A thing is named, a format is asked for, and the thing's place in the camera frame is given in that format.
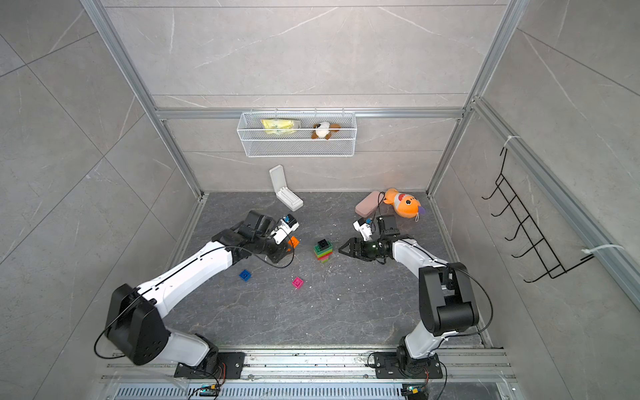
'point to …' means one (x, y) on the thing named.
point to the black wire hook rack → (516, 211)
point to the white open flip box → (284, 194)
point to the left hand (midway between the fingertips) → (291, 242)
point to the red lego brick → (324, 257)
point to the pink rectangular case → (366, 207)
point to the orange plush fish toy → (407, 206)
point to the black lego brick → (322, 243)
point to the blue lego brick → (245, 275)
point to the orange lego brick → (293, 242)
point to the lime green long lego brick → (324, 254)
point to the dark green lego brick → (318, 251)
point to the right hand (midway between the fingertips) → (347, 251)
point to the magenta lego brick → (297, 282)
